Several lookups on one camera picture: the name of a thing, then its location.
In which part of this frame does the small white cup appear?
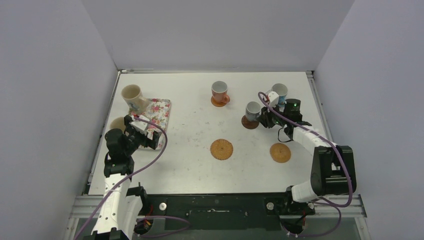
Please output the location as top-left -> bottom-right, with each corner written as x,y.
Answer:
244,101 -> 261,122

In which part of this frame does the blue mug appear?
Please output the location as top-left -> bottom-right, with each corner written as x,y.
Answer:
271,83 -> 288,106

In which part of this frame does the pink mug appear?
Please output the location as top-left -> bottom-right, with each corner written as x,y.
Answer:
211,81 -> 230,103

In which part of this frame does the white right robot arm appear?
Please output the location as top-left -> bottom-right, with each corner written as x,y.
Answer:
258,98 -> 356,214

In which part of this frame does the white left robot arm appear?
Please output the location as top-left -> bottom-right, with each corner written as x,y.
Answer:
84,115 -> 164,240

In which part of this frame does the dark walnut wooden coaster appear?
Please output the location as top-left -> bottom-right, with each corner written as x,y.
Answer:
241,115 -> 259,130

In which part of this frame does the cream cup at table edge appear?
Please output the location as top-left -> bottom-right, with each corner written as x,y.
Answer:
109,116 -> 126,132

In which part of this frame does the woven rattan coaster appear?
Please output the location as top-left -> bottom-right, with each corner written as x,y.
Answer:
210,138 -> 234,161
269,143 -> 292,163

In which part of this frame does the light wooden coaster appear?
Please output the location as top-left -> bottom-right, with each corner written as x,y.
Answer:
210,96 -> 227,107

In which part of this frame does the floral rectangular tray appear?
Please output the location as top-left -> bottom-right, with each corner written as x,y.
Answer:
128,98 -> 172,150

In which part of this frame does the large cream mug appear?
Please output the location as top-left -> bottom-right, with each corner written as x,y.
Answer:
121,84 -> 150,114

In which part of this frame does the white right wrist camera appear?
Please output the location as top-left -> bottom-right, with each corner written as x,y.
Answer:
265,90 -> 280,108

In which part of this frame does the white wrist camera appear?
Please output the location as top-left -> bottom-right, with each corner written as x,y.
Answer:
129,115 -> 150,135
265,90 -> 280,108

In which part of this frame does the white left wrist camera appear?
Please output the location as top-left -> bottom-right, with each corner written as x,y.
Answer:
129,115 -> 150,135

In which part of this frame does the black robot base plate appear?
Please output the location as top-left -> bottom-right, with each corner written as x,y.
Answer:
139,192 -> 316,231

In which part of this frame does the aluminium table frame rail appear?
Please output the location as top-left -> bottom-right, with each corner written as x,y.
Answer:
67,194 -> 369,220

